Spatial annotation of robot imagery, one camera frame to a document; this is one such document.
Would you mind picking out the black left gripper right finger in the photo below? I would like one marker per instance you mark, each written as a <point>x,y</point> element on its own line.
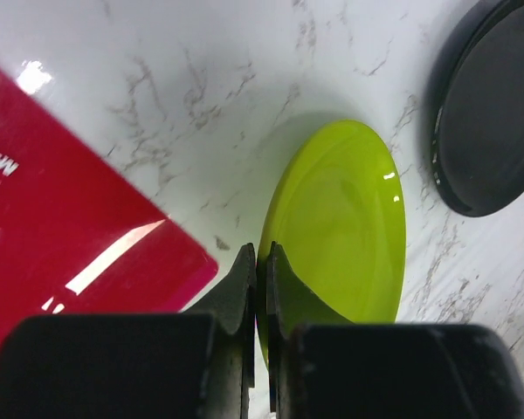
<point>323,366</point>

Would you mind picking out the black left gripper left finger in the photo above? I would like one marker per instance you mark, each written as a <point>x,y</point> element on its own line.
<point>194,364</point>

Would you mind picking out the lime green plate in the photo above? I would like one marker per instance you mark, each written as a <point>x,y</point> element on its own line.
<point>339,215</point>

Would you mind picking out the black plate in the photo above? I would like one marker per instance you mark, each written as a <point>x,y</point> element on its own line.
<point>477,110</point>

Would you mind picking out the red folder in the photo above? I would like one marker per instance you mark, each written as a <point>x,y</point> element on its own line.
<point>76,237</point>

